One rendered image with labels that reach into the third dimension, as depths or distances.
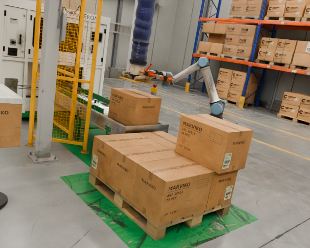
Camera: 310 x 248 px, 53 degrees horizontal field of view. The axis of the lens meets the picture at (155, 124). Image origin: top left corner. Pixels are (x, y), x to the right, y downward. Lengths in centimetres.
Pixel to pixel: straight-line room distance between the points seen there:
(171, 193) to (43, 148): 201
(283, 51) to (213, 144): 815
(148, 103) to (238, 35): 824
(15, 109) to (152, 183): 124
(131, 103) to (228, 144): 149
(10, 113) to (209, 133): 170
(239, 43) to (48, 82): 878
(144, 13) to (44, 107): 166
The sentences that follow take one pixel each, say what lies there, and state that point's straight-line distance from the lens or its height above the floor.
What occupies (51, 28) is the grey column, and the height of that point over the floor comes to 158.
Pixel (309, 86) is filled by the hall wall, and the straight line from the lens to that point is 1183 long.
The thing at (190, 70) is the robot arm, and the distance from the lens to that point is 409.
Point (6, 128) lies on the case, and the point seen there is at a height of 78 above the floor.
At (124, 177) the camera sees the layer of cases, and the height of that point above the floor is 34.
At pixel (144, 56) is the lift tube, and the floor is 144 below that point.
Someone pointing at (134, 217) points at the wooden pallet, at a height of 2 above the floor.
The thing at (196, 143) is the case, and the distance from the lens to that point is 303.
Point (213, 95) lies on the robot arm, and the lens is 392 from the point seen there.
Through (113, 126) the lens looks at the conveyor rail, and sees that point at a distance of 390.
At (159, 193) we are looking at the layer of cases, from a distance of 259.
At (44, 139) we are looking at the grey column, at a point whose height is 27.
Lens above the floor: 155
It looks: 14 degrees down
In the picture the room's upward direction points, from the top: 9 degrees clockwise
